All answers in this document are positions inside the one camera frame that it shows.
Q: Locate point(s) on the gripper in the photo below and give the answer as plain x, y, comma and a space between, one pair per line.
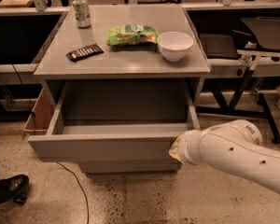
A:
187, 147

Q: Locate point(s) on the grey top drawer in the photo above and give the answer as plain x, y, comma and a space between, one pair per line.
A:
116, 120

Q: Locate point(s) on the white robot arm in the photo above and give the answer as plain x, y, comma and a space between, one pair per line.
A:
233, 148

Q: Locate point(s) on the grey drawer cabinet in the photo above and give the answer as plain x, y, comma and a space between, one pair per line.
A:
122, 63

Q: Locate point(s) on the white bowl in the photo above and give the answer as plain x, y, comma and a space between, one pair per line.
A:
174, 46

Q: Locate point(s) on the green chip bag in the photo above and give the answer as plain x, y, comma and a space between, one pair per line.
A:
131, 34

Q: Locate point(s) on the dark chocolate bar wrapper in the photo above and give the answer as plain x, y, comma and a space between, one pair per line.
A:
83, 53

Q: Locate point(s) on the brown cardboard box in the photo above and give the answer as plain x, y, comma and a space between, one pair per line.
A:
39, 119

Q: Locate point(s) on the black leather shoe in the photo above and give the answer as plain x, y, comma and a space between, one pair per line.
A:
15, 189

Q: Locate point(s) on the silver green soda can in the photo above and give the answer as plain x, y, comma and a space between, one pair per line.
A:
82, 13

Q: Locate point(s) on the black frame side table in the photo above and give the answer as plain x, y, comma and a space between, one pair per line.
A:
263, 41

